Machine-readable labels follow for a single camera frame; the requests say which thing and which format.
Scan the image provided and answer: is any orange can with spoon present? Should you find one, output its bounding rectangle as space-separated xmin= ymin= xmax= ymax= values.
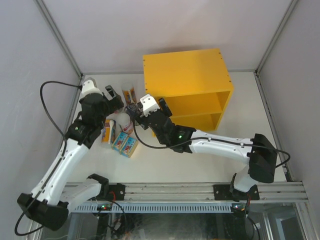
xmin=121 ymin=82 xmax=137 ymax=105

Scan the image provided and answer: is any yellow can with white spoon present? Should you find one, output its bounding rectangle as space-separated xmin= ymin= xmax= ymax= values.
xmin=101 ymin=119 xmax=116 ymax=145

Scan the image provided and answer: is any yellow wooden shelf cabinet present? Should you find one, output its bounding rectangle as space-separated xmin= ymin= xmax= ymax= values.
xmin=143 ymin=48 xmax=234 ymax=132

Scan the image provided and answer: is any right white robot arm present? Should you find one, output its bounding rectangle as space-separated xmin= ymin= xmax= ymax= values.
xmin=125 ymin=94 xmax=278 ymax=200

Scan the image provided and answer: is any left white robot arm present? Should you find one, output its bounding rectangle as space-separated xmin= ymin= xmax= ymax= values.
xmin=17 ymin=82 xmax=124 ymax=231

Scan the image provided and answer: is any dark blue tin can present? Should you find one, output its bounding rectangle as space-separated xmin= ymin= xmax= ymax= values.
xmin=124 ymin=103 xmax=141 ymax=121

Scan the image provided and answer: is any white porridge can upright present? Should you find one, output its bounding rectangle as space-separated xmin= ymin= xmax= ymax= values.
xmin=112 ymin=107 xmax=124 ymax=114

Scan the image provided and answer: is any white porridge can red label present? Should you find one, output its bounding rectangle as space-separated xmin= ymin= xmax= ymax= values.
xmin=117 ymin=113 xmax=134 ymax=135

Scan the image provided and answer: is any blue luncheon meat tin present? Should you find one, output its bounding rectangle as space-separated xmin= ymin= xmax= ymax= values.
xmin=120 ymin=137 xmax=138 ymax=158
xmin=111 ymin=132 xmax=129 ymax=152

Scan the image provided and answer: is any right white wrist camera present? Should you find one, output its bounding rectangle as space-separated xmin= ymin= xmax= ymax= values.
xmin=140 ymin=94 xmax=160 ymax=117

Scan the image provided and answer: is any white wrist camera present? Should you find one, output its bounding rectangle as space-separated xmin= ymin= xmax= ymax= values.
xmin=81 ymin=77 xmax=103 ymax=97
xmin=140 ymin=94 xmax=160 ymax=117

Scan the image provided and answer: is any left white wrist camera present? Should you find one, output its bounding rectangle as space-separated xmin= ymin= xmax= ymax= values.
xmin=81 ymin=77 xmax=103 ymax=97

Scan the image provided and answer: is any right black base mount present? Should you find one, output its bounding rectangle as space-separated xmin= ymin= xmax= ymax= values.
xmin=213 ymin=184 xmax=233 ymax=201

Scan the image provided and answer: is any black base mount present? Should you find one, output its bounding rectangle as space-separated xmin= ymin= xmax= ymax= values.
xmin=213 ymin=184 xmax=233 ymax=201
xmin=107 ymin=183 xmax=126 ymax=201

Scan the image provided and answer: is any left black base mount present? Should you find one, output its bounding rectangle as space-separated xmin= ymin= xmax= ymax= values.
xmin=107 ymin=183 xmax=126 ymax=201

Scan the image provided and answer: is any grey slotted cable duct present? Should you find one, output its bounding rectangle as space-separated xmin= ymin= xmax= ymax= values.
xmin=73 ymin=202 xmax=245 ymax=214

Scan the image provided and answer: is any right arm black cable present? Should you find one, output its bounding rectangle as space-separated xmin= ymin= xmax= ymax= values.
xmin=133 ymin=119 xmax=292 ymax=170

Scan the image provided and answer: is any aluminium frame rail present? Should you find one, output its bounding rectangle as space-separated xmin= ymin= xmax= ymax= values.
xmin=120 ymin=182 xmax=308 ymax=203

